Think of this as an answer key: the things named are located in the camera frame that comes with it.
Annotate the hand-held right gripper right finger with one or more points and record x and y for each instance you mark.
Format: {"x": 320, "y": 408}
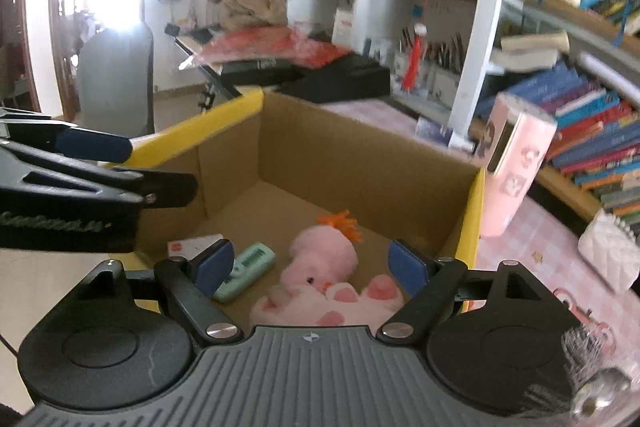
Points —
{"x": 406, "y": 267}

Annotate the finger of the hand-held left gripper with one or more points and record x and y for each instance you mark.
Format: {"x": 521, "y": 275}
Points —
{"x": 95, "y": 144}
{"x": 165, "y": 189}

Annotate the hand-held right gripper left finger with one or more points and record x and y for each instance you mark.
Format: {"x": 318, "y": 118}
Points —
{"x": 215, "y": 267}

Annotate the small white red box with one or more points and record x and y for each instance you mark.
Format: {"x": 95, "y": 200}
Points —
{"x": 187, "y": 247}

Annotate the pink plush with orange tuft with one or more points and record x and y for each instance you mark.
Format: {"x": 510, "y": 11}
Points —
{"x": 320, "y": 252}

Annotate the pink pig plush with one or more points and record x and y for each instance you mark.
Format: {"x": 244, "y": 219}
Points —
{"x": 300, "y": 307}

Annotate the yellow cardboard box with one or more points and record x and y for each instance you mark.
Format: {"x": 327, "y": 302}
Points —
{"x": 325, "y": 157}

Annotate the grey chair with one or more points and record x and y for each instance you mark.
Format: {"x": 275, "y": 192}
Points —
{"x": 117, "y": 77}

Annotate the black keyboard stand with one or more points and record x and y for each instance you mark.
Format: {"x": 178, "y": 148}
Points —
{"x": 215, "y": 89}

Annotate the pink checkered printed tablecloth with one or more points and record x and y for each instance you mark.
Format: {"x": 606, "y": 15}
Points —
{"x": 530, "y": 257}

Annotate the pink printed carton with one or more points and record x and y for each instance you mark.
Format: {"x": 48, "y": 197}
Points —
{"x": 515, "y": 167}

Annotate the black flat case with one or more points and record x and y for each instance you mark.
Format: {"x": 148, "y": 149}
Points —
{"x": 260, "y": 66}

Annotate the red plastic packet bundle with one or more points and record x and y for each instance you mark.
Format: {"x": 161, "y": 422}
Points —
{"x": 270, "y": 44}

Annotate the white quilted pouch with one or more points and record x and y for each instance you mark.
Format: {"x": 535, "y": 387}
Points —
{"x": 607, "y": 249}

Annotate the beige knitted cloth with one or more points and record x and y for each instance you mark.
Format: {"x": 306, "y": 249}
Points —
{"x": 255, "y": 7}

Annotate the white desk pen organizer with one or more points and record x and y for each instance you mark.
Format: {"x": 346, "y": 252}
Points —
{"x": 445, "y": 67}

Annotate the red tassel ornament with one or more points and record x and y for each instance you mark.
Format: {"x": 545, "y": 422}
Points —
{"x": 415, "y": 57}

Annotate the row of slanted blue books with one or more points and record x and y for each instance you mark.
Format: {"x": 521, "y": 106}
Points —
{"x": 590, "y": 132}

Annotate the white box with red label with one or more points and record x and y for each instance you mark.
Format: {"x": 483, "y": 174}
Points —
{"x": 344, "y": 27}

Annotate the beige stacked books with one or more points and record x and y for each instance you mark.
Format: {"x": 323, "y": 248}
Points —
{"x": 532, "y": 52}

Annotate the wooden bookshelf with white post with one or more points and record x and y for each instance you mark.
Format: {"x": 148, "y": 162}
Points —
{"x": 480, "y": 32}

